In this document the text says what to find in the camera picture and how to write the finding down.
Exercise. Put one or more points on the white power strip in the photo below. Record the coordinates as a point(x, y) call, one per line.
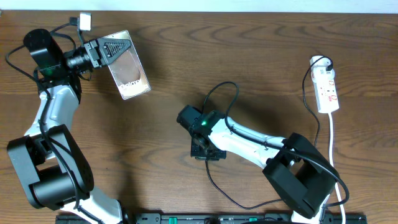
point(323, 78)

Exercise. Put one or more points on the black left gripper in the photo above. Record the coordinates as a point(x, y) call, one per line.
point(97, 53)

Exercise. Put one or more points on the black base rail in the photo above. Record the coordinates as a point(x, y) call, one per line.
point(155, 218)

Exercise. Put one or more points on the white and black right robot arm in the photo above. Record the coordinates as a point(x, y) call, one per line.
point(294, 167)

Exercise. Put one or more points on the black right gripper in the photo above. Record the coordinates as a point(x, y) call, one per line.
point(219, 155)

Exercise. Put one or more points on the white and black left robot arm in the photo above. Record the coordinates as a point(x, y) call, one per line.
point(50, 166)

